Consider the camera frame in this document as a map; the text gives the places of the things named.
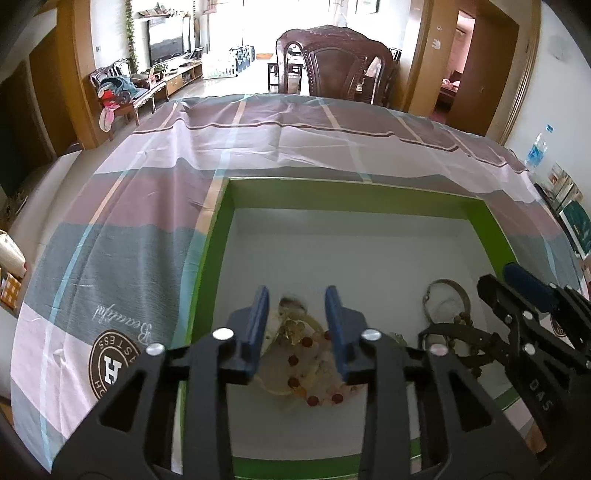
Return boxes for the clear water bottle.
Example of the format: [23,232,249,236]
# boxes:
[523,133,550,172]

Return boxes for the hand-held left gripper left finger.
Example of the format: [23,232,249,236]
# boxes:
[51,285,270,480]

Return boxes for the green cardboard box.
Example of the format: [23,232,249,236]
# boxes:
[185,176,527,474]

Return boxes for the dark carved wooden chair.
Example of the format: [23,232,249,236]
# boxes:
[276,27,400,110]

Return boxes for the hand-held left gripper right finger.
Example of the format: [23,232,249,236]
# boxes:
[324,285,541,480]

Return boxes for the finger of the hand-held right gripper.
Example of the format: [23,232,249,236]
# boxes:
[503,263,562,313]
[477,274,537,343]

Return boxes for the wooden television cabinet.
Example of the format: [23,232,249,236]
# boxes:
[154,60,205,99]

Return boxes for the flat screen television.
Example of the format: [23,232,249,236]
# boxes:
[148,17,193,64]

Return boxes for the metal bangle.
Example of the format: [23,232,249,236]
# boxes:
[421,279,472,325]

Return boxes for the white play fence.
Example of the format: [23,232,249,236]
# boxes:
[203,44,257,80]

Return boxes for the beaded bracelet red beads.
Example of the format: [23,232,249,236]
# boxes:
[260,307,340,398]

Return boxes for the brown bead bracelet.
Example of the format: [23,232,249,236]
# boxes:
[448,310,478,358]

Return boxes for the red bead bracelet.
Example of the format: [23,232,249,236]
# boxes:
[286,330,362,408]

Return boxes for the green ivy garland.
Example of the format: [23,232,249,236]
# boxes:
[124,4,140,75]

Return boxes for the wooden armchair with clothes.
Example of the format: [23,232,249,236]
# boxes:
[88,67,161,140]

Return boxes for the plaid tablecloth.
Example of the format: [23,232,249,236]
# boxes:
[11,93,591,472]

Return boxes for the cardboard boxes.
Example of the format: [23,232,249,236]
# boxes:
[0,231,27,317]

